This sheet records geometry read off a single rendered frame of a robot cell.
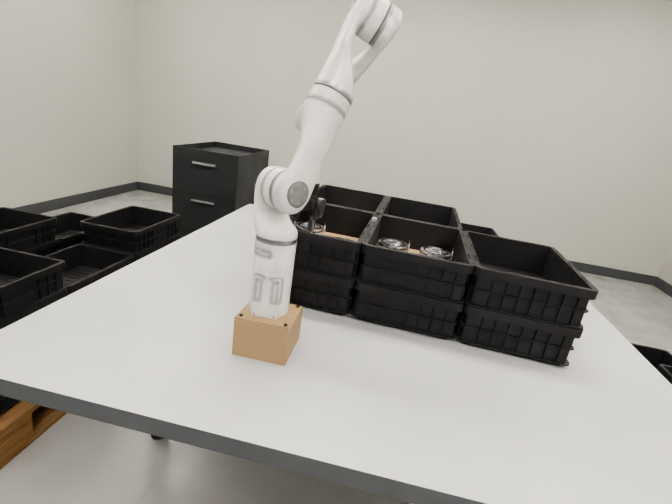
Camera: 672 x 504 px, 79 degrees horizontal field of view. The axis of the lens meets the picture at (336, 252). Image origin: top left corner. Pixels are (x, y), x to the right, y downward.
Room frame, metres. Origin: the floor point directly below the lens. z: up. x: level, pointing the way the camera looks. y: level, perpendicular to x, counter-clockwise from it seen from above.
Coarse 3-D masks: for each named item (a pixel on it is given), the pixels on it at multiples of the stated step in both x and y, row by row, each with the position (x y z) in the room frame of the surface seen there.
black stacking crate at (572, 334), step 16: (464, 304) 1.00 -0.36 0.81; (464, 320) 1.00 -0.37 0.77; (480, 320) 0.99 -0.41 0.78; (496, 320) 0.97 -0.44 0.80; (512, 320) 0.96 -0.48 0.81; (528, 320) 0.96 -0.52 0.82; (464, 336) 0.99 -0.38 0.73; (480, 336) 0.99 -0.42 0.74; (496, 336) 0.98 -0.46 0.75; (512, 336) 0.97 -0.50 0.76; (528, 336) 0.97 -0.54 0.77; (544, 336) 0.96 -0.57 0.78; (560, 336) 0.95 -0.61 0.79; (576, 336) 0.94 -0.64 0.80; (512, 352) 0.96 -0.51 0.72; (528, 352) 0.96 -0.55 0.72; (544, 352) 0.95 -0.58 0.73; (560, 352) 0.94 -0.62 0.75
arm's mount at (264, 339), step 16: (240, 320) 0.79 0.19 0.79; (256, 320) 0.79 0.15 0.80; (272, 320) 0.80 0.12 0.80; (288, 320) 0.81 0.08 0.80; (240, 336) 0.79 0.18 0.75; (256, 336) 0.78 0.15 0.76; (272, 336) 0.78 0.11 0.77; (288, 336) 0.77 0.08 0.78; (240, 352) 0.79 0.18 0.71; (256, 352) 0.78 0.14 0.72; (272, 352) 0.78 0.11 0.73; (288, 352) 0.79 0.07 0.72
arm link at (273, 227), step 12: (276, 168) 0.86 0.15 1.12; (264, 180) 0.84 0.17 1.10; (264, 192) 0.83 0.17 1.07; (264, 204) 0.85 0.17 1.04; (264, 216) 0.85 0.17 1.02; (276, 216) 0.87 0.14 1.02; (288, 216) 0.90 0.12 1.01; (264, 228) 0.83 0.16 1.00; (276, 228) 0.83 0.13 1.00; (288, 228) 0.85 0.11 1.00; (264, 240) 0.82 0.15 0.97; (276, 240) 0.81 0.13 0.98; (288, 240) 0.83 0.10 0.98
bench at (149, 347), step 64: (192, 256) 1.33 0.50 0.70; (64, 320) 0.82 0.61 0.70; (128, 320) 0.86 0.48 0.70; (192, 320) 0.91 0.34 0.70; (320, 320) 1.01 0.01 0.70; (0, 384) 0.61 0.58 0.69; (64, 384) 0.62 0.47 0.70; (128, 384) 0.64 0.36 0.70; (192, 384) 0.67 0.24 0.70; (256, 384) 0.70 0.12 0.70; (320, 384) 0.73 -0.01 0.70; (384, 384) 0.76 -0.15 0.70; (448, 384) 0.80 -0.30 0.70; (512, 384) 0.84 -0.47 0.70; (576, 384) 0.88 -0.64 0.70; (640, 384) 0.92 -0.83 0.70; (256, 448) 0.54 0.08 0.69; (320, 448) 0.56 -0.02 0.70; (384, 448) 0.58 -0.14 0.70; (448, 448) 0.60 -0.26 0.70; (512, 448) 0.62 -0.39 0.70; (576, 448) 0.65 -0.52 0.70; (640, 448) 0.68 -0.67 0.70
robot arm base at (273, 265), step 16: (256, 240) 0.84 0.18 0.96; (256, 256) 0.83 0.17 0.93; (272, 256) 0.81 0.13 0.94; (288, 256) 0.83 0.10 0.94; (256, 272) 0.82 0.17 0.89; (272, 272) 0.81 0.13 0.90; (288, 272) 0.83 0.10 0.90; (256, 288) 0.81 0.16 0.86; (272, 288) 0.81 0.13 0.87; (288, 288) 0.84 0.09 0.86; (256, 304) 0.81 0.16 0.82; (272, 304) 0.81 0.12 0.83; (288, 304) 0.85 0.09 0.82
